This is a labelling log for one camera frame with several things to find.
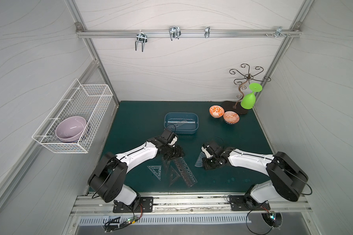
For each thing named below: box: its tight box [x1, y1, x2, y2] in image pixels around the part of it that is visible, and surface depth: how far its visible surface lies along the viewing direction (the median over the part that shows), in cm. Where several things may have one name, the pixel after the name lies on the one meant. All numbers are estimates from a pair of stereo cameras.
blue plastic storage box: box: [164, 112, 200, 135], surface depth 109 cm
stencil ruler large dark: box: [173, 156, 198, 188], surface depth 86 cm
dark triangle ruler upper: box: [161, 159, 171, 178], surface depth 88 cm
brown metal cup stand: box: [222, 63, 272, 115], surface depth 98 cm
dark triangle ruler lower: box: [168, 165, 181, 188], surface depth 84 cm
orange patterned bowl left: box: [208, 104, 225, 119], surface depth 113 cm
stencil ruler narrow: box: [166, 117, 196, 129], surface depth 110 cm
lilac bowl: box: [55, 116, 87, 143], surface depth 62 cm
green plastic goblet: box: [240, 82, 263, 110], surface depth 92 cm
